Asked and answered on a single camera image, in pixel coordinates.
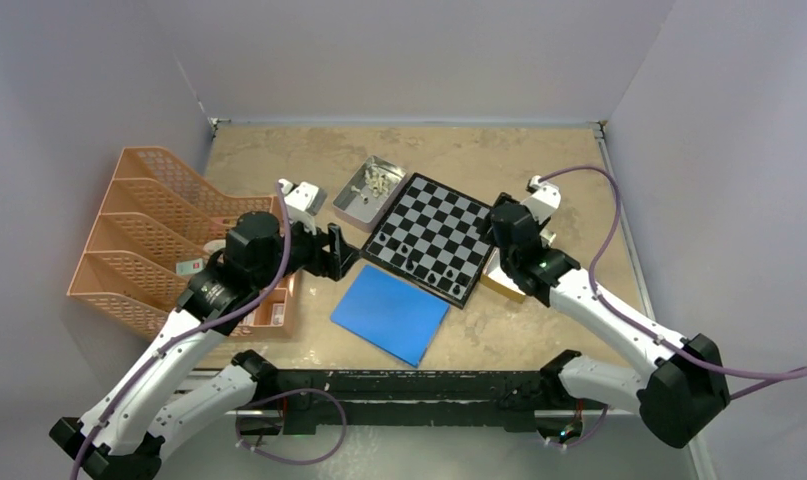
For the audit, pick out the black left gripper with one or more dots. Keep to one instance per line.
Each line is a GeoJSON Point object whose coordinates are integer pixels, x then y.
{"type": "Point", "coordinates": [322, 262]}

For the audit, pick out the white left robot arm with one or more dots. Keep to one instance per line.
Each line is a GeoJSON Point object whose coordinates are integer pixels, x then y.
{"type": "Point", "coordinates": [129, 433]}

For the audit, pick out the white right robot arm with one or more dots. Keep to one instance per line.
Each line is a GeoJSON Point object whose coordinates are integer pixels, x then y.
{"type": "Point", "coordinates": [671, 382]}

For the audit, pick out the yellow tin with black pieces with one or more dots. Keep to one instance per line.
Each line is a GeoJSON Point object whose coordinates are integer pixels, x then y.
{"type": "Point", "coordinates": [495, 279]}

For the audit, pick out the pink tin with white pieces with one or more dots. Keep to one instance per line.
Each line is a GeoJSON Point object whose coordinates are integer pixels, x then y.
{"type": "Point", "coordinates": [354, 203]}

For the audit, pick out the white chess pieces pile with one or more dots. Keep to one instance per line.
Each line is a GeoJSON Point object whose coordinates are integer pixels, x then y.
{"type": "Point", "coordinates": [379, 182]}

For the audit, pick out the blue mat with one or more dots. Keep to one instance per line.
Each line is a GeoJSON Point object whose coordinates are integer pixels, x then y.
{"type": "Point", "coordinates": [391, 314]}

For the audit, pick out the black white chessboard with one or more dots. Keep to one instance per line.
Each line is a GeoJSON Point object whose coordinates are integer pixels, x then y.
{"type": "Point", "coordinates": [439, 225]}

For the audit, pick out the peach desk organizer tray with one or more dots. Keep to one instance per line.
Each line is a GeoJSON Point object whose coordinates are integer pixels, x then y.
{"type": "Point", "coordinates": [274, 318]}

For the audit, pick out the peach mesh file rack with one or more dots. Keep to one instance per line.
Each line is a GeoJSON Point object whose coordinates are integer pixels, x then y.
{"type": "Point", "coordinates": [156, 215]}

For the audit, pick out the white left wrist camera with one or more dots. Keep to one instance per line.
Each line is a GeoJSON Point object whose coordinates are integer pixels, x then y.
{"type": "Point", "coordinates": [303, 202]}

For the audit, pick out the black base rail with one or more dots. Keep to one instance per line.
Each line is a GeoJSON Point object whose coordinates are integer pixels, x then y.
{"type": "Point", "coordinates": [526, 401]}

